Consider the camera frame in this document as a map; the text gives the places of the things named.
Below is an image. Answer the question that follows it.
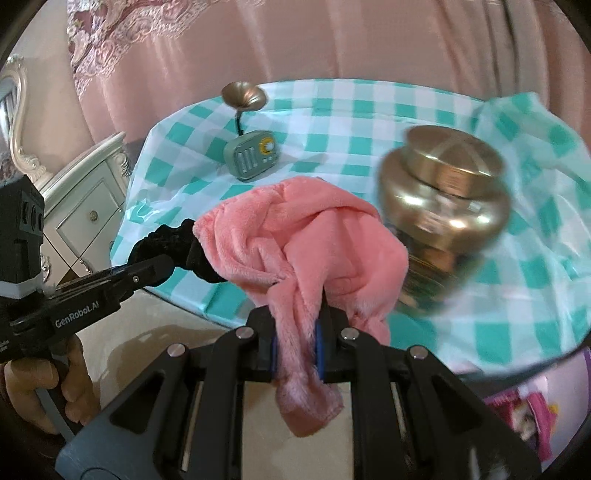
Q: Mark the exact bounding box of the pink fleece cloth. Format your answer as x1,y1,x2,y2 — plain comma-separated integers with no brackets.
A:
192,176,409,437

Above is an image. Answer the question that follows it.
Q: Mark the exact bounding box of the person's left hand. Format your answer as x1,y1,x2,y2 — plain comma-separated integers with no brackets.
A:
4,336,100,434

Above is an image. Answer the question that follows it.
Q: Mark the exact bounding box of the white carved cabinet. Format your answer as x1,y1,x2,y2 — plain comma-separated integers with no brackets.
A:
1,55,131,286

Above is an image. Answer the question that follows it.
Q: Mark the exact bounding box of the purple storage box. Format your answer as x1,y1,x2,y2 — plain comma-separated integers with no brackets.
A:
485,347,590,469

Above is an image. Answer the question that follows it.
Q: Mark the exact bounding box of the green retro horn radio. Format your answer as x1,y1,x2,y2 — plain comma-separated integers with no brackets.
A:
221,81,279,182

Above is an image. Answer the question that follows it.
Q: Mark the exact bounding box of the pink curtain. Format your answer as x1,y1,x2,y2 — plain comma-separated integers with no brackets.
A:
66,0,590,141

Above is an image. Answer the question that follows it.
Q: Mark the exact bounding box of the glass jar gold lid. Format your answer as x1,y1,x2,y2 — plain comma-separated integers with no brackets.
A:
377,125,511,317

